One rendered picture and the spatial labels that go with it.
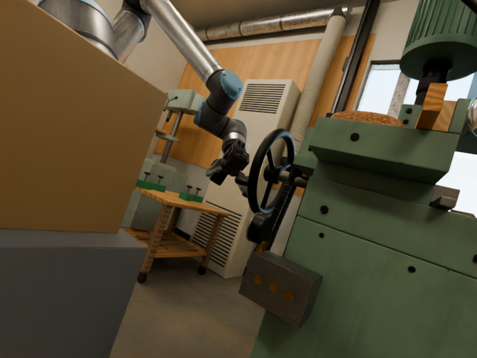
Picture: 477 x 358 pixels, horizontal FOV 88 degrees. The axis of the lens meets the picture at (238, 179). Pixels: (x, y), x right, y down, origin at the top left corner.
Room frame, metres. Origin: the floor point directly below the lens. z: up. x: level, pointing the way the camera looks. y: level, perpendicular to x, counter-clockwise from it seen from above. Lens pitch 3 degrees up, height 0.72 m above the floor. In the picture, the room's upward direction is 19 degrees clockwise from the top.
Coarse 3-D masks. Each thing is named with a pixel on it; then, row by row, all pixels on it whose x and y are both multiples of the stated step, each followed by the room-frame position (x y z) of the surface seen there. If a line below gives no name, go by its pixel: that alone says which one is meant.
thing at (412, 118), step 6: (402, 108) 0.62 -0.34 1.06; (408, 108) 0.61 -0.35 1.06; (414, 108) 0.60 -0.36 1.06; (420, 108) 0.60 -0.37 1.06; (402, 114) 0.61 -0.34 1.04; (408, 114) 0.61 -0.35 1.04; (414, 114) 0.60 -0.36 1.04; (402, 120) 0.61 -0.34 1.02; (408, 120) 0.61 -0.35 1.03; (414, 120) 0.60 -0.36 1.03; (408, 126) 0.60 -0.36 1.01; (414, 126) 0.60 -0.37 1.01; (462, 132) 0.55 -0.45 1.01; (462, 138) 0.55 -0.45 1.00
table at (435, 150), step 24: (336, 120) 0.44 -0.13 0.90; (312, 144) 0.45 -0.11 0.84; (336, 144) 0.43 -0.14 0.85; (360, 144) 0.41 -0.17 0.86; (384, 144) 0.39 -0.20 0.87; (408, 144) 0.38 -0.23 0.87; (432, 144) 0.36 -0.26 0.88; (456, 144) 0.35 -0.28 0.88; (312, 168) 0.66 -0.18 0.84; (360, 168) 0.49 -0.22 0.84; (384, 168) 0.43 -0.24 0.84; (408, 168) 0.39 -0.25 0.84; (432, 168) 0.36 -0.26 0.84
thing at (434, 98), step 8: (432, 88) 0.32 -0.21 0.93; (440, 88) 0.32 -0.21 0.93; (432, 96) 0.32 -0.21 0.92; (440, 96) 0.32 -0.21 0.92; (424, 104) 0.32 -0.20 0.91; (432, 104) 0.32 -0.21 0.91; (440, 104) 0.31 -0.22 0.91; (424, 112) 0.33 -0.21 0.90; (432, 112) 0.32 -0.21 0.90; (424, 120) 0.35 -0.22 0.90; (432, 120) 0.34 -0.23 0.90; (416, 128) 0.38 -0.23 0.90; (424, 128) 0.37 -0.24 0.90
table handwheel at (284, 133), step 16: (288, 144) 0.82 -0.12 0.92; (256, 160) 0.67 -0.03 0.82; (272, 160) 0.74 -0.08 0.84; (288, 160) 0.88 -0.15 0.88; (256, 176) 0.68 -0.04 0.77; (272, 176) 0.77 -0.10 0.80; (304, 176) 0.74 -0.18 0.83; (256, 192) 0.70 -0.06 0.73; (256, 208) 0.74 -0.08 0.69; (272, 208) 0.84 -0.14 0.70
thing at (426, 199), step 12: (324, 168) 0.53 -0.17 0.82; (336, 168) 0.51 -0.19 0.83; (348, 168) 0.50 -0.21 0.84; (336, 180) 0.51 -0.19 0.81; (348, 180) 0.50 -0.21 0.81; (360, 180) 0.49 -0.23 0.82; (372, 180) 0.48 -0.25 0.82; (384, 180) 0.47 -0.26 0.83; (396, 180) 0.46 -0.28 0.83; (408, 180) 0.45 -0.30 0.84; (384, 192) 0.47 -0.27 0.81; (396, 192) 0.46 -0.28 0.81; (408, 192) 0.45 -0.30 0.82; (420, 192) 0.44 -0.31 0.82; (432, 192) 0.43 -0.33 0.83
